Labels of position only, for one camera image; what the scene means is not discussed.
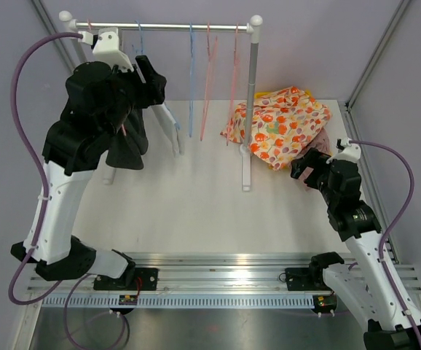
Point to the white metal clothes rack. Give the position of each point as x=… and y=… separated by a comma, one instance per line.
x=252, y=28

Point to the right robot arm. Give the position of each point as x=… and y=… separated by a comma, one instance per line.
x=380, y=303

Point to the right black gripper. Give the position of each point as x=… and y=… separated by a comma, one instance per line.
x=315, y=159

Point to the dark grey dotted skirt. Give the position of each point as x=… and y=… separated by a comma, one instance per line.
x=130, y=144

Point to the blue wire hanger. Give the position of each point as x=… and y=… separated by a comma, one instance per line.
x=191, y=80
x=139, y=49

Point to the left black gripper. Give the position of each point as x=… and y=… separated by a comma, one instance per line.
x=152, y=91

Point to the yellow plastic bin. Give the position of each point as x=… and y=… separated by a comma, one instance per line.
x=288, y=89

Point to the white slotted cable duct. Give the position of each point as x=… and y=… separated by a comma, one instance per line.
x=179, y=301

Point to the white skirt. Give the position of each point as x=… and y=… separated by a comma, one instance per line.
x=170, y=127

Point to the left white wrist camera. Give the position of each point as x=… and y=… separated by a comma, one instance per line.
x=107, y=48

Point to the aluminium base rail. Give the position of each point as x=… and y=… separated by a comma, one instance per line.
x=221, y=273

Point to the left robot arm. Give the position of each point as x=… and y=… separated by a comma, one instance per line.
x=101, y=121

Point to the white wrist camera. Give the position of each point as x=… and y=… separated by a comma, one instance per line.
x=107, y=48
x=347, y=149

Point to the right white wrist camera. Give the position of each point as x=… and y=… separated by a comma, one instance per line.
x=347, y=149

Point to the orange floral skirt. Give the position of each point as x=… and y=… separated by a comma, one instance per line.
x=283, y=124

